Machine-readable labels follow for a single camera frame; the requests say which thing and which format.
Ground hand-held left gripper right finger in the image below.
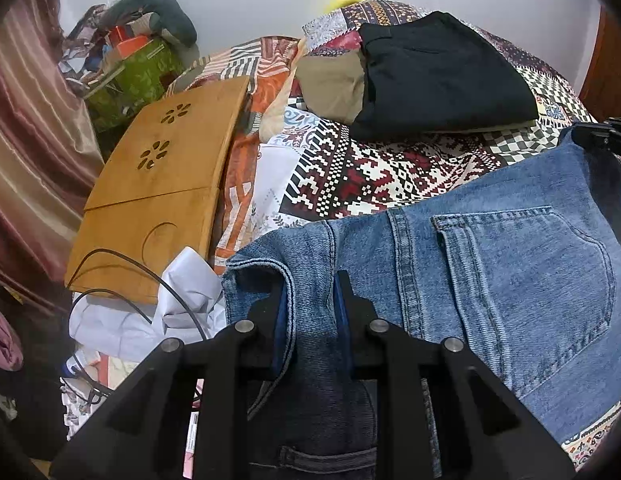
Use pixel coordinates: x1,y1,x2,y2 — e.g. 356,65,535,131
333,270,576,480

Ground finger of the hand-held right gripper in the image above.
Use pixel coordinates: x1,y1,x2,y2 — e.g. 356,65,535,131
572,116,621,157

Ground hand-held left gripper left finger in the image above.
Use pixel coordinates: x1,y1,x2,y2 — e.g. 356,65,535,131
50,287,295,480

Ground blue jeans pants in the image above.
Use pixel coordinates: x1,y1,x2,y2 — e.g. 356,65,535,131
221,127,621,480

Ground folded black pants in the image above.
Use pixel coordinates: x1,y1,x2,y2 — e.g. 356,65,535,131
351,10,539,143

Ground folded khaki pants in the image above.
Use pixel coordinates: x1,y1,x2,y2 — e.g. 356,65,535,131
294,52,371,126

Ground white crumpled cloth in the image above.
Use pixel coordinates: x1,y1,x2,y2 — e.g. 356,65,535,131
69,247,228,363

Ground patterned patchwork bedspread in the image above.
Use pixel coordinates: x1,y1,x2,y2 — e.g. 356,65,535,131
163,0,621,471

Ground wooden lap desk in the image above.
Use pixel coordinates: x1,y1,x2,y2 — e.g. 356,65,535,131
64,77,251,306

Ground pink cloth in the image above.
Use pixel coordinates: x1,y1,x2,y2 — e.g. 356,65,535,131
0,302,25,372

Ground green storage box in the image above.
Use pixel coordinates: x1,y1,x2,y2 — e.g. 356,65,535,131
85,42,191,131

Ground striped pink gold curtain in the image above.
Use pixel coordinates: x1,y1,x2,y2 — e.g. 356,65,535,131
0,0,106,301

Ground orange box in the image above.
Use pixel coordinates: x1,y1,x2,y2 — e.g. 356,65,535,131
108,25,151,58

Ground grey neck pillow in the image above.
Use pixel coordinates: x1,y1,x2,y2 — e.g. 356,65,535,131
98,0,198,46

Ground pile of crumpled bags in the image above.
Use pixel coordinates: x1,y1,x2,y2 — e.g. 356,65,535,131
60,4,121,91

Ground black cable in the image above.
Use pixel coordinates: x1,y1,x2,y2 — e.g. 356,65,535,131
65,248,214,411

